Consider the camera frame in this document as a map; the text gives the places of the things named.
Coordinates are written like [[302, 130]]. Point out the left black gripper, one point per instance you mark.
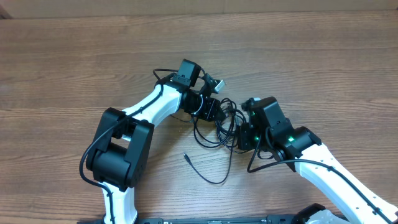
[[207, 114]]

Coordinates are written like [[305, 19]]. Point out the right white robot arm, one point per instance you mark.
[[268, 130]]

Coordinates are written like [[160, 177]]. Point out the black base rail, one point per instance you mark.
[[269, 219]]

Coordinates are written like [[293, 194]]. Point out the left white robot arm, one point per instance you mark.
[[117, 157]]

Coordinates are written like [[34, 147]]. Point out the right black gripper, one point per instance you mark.
[[243, 134]]

